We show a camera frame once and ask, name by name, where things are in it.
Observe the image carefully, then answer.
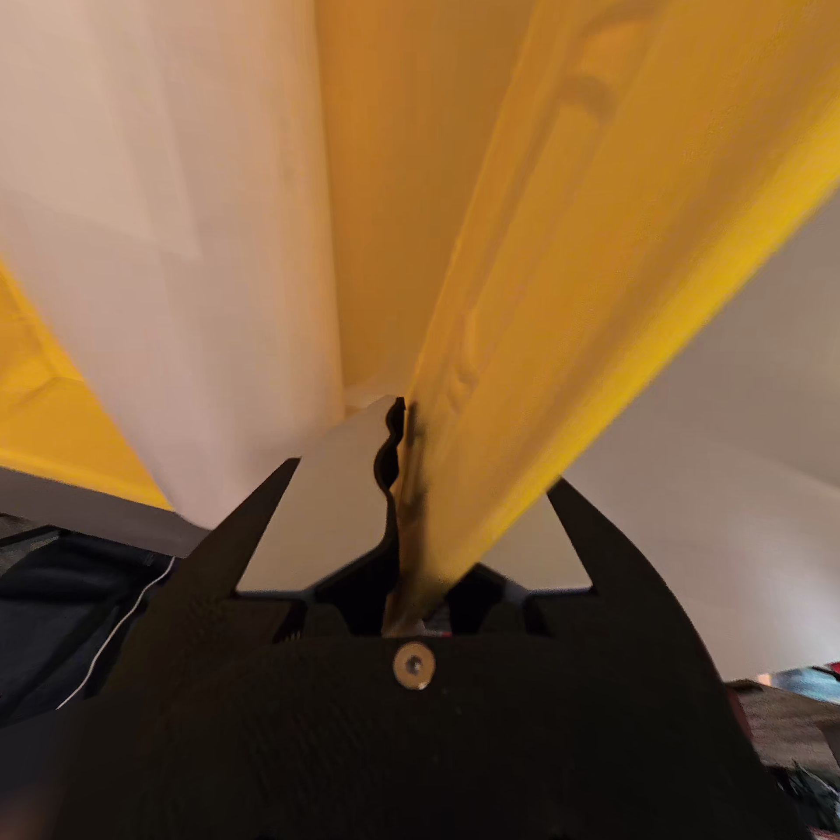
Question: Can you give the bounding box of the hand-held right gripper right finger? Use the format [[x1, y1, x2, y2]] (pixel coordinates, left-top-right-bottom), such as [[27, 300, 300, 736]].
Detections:
[[445, 492, 596, 636]]

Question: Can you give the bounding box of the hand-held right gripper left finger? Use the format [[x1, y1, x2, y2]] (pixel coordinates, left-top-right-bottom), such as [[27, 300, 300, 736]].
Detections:
[[236, 395, 406, 636]]

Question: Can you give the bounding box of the yellow plastic bin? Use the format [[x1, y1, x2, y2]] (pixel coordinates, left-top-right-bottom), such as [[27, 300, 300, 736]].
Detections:
[[0, 0, 840, 637]]

